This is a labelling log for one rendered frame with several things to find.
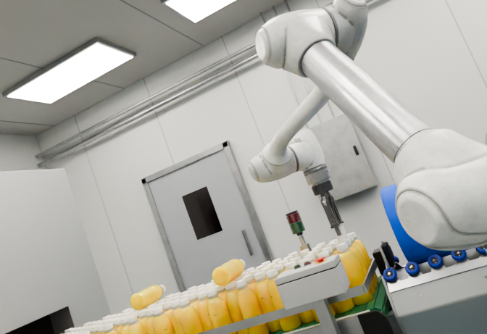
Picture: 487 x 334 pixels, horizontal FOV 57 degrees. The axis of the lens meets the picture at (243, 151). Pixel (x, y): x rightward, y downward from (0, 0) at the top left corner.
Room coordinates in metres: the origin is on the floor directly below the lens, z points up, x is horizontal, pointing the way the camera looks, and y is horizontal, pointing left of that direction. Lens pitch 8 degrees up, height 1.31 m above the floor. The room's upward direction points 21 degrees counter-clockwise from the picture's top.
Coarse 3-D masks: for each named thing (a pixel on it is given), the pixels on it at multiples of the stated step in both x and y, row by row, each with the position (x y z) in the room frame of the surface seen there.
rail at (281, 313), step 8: (352, 288) 1.51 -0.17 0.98; (360, 288) 1.50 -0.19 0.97; (336, 296) 1.53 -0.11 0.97; (344, 296) 1.52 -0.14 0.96; (352, 296) 1.51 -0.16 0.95; (312, 304) 1.56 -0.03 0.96; (272, 312) 1.61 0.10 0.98; (280, 312) 1.60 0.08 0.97; (288, 312) 1.59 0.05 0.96; (296, 312) 1.58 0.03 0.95; (248, 320) 1.64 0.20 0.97; (256, 320) 1.63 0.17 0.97; (264, 320) 1.62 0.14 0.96; (272, 320) 1.61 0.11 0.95; (216, 328) 1.68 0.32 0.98; (224, 328) 1.67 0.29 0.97; (232, 328) 1.66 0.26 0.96; (240, 328) 1.65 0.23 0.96
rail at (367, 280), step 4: (372, 260) 1.83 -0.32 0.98; (372, 264) 1.77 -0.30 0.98; (376, 264) 1.84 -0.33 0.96; (372, 268) 1.74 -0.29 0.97; (376, 268) 1.81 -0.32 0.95; (368, 272) 1.64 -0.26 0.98; (372, 272) 1.71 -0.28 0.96; (368, 276) 1.61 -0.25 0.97; (372, 276) 1.68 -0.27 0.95; (364, 280) 1.55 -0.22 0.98; (368, 280) 1.58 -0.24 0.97; (364, 284) 1.50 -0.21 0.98; (368, 284) 1.56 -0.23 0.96; (364, 288) 1.51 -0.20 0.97; (368, 288) 1.54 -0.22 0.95
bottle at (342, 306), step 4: (328, 256) 1.60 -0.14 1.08; (344, 300) 1.58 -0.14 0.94; (348, 300) 1.58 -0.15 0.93; (332, 304) 1.60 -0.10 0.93; (336, 304) 1.58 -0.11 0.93; (340, 304) 1.58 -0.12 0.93; (344, 304) 1.57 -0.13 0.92; (348, 304) 1.58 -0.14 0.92; (352, 304) 1.59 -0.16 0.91; (336, 308) 1.59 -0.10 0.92; (340, 308) 1.58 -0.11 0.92; (344, 308) 1.57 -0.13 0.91; (348, 308) 1.58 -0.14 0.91; (352, 308) 1.59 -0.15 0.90; (336, 312) 1.59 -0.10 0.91; (340, 312) 1.58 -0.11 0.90
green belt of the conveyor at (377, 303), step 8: (376, 288) 1.73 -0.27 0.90; (384, 288) 1.71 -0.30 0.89; (376, 296) 1.63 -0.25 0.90; (384, 296) 1.62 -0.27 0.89; (368, 304) 1.56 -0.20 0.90; (376, 304) 1.53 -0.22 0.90; (384, 304) 1.56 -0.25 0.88; (344, 312) 1.58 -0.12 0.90; (352, 312) 1.54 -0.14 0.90; (384, 312) 1.50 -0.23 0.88; (296, 328) 1.61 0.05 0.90
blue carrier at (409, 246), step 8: (384, 192) 1.58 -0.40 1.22; (392, 192) 1.56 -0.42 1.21; (384, 200) 1.55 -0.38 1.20; (392, 200) 1.54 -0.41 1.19; (384, 208) 1.54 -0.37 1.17; (392, 208) 1.52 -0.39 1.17; (392, 216) 1.51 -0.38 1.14; (392, 224) 1.51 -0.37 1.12; (400, 224) 1.50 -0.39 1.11; (400, 232) 1.50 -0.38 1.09; (400, 240) 1.51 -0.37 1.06; (408, 240) 1.50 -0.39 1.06; (408, 248) 1.52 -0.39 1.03; (416, 248) 1.51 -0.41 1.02; (424, 248) 1.51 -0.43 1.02; (408, 256) 1.54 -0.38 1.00; (416, 256) 1.54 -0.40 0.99; (424, 256) 1.54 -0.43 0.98
